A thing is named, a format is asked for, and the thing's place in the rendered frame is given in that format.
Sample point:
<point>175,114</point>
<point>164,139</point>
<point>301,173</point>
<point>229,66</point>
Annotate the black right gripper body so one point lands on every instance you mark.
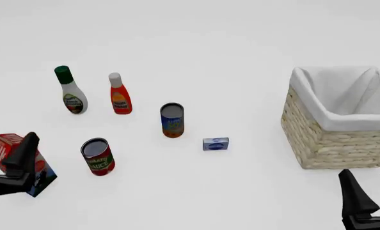
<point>369,224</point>

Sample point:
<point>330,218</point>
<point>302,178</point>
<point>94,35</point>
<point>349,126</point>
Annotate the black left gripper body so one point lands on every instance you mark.
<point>4,184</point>

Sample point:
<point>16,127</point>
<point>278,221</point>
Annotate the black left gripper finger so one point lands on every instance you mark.
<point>22,155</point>

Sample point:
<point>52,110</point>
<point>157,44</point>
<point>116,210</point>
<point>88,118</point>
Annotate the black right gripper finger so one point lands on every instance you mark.
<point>356,196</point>

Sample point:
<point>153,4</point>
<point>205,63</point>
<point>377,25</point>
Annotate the woven straw basket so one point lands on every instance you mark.
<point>343,148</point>

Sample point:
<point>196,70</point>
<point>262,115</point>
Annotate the white salad dressing bottle green cap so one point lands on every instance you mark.
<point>71,93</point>

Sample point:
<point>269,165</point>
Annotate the white cloth basket liner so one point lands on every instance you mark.
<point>330,95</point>

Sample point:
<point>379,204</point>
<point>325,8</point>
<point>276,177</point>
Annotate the red milk carton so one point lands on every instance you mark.
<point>43,172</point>

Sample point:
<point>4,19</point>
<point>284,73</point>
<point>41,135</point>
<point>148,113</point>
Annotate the red tomato sauce tin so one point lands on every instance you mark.
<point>98,160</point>

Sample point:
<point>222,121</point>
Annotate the orange sauce bottle white cap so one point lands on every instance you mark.
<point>121,98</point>

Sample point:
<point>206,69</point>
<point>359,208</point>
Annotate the small blue printed box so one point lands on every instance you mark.
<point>216,144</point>

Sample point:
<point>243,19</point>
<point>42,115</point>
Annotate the blue and orange tin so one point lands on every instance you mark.
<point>172,122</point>

